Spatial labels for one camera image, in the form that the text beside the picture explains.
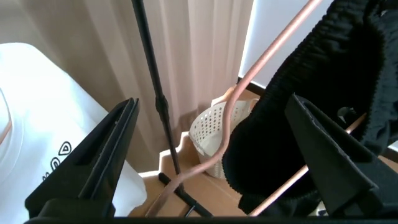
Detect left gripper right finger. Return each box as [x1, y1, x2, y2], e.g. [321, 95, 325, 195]
[284, 94, 398, 217]

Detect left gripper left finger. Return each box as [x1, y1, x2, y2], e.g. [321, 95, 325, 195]
[24, 97, 141, 218]

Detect white printed sleeveless top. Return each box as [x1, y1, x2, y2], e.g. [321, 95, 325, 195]
[0, 42, 148, 220]

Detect pink clothes hanger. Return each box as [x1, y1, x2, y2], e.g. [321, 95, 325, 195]
[145, 0, 368, 218]
[0, 119, 13, 146]

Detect black garment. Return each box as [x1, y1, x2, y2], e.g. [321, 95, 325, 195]
[221, 0, 398, 218]

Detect black clothes rack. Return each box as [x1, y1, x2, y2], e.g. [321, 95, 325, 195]
[131, 0, 214, 218]

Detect white laundry basket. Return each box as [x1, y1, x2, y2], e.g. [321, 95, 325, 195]
[188, 98, 261, 180]

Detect beige curtain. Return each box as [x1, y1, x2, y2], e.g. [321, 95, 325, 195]
[0, 0, 254, 174]

